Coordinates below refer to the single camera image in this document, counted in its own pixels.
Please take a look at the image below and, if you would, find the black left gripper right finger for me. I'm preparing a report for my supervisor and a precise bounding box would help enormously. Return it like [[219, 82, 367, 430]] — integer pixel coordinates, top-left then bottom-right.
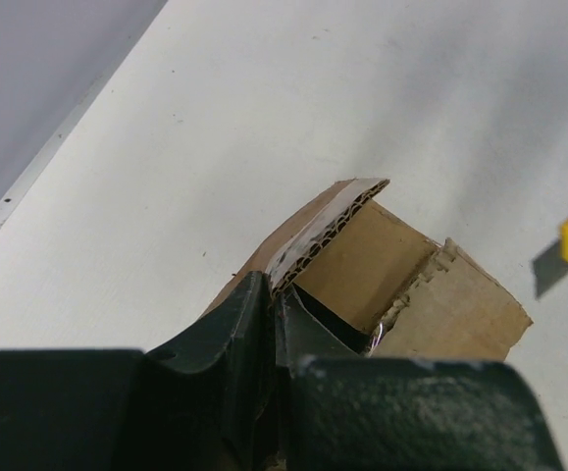
[[274, 290, 563, 470]]

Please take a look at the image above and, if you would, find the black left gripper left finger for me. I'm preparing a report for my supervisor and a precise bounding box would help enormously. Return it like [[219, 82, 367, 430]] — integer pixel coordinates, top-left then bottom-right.
[[0, 272, 270, 470]]

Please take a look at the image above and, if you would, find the brown cardboard express box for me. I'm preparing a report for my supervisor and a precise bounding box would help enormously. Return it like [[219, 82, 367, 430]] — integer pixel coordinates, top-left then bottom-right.
[[199, 177, 535, 364]]

